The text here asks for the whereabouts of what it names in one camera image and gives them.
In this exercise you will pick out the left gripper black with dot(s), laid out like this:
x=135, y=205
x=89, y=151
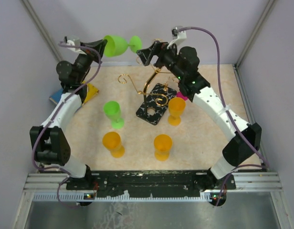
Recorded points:
x=98, y=46

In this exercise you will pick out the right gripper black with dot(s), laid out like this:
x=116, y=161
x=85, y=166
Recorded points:
x=145, y=55

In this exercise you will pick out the green wine glass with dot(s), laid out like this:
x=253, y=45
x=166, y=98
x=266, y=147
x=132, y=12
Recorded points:
x=117, y=45
x=113, y=113

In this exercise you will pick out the gold wine glass rack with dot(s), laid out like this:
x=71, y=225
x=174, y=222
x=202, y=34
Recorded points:
x=155, y=103

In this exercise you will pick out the pink wine glass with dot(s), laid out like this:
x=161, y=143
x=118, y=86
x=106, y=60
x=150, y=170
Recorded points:
x=180, y=95

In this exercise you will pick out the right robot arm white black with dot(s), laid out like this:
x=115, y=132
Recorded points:
x=243, y=138

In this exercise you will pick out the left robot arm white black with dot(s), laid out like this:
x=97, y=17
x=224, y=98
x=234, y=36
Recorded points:
x=49, y=144

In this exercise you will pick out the orange wine glass right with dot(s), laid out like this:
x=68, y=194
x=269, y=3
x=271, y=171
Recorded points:
x=176, y=108

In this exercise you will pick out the orange wine glass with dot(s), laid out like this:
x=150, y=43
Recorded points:
x=162, y=144
x=112, y=142
x=176, y=108

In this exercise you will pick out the orange wine glass front middle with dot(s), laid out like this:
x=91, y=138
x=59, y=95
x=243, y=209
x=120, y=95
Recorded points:
x=162, y=144

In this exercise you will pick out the orange wine glass front left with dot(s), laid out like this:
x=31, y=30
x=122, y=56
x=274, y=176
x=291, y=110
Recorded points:
x=112, y=142

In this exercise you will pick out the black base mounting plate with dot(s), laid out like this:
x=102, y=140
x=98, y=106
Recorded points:
x=150, y=183

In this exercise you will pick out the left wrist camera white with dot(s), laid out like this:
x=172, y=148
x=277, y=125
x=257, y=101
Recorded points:
x=72, y=43

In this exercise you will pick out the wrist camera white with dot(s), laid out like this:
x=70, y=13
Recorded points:
x=72, y=43
x=178, y=36

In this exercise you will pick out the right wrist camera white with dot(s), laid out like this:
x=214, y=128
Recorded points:
x=178, y=36

